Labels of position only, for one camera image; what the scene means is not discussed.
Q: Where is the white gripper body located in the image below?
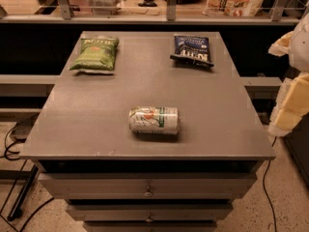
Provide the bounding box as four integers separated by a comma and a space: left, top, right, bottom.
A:
289, 14, 309, 72

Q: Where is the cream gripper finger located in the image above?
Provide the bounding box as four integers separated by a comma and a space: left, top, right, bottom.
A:
268, 31, 293, 56
268, 73, 309, 136

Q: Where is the white green 7up can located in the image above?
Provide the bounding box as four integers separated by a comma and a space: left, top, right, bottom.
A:
128, 106, 181, 134

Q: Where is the colourful snack bag on shelf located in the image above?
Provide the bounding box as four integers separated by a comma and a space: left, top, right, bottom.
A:
203, 0, 264, 17

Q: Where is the blue chip bag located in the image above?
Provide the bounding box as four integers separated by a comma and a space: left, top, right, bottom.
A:
170, 34, 213, 68

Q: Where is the grey drawer cabinet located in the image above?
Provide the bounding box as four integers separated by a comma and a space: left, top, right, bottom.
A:
21, 32, 274, 232

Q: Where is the top drawer metal knob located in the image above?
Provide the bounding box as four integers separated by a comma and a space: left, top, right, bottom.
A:
144, 186, 154, 197

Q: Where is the drawer metal knob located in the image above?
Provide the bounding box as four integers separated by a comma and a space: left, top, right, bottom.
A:
145, 214, 154, 223
144, 186, 154, 197

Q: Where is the green chip bag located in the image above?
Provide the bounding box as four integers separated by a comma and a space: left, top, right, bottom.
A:
70, 37, 119, 74

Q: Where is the black metal stand leg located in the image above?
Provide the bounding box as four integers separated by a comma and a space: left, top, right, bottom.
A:
7, 166, 38, 221

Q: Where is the black cable right floor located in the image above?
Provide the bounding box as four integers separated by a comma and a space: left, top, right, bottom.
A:
262, 136, 279, 232

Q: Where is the grey metal shelf rail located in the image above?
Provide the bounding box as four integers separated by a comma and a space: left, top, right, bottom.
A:
0, 0, 309, 25

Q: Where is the black cables left floor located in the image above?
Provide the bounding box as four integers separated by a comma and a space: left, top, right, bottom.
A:
0, 113, 55, 232

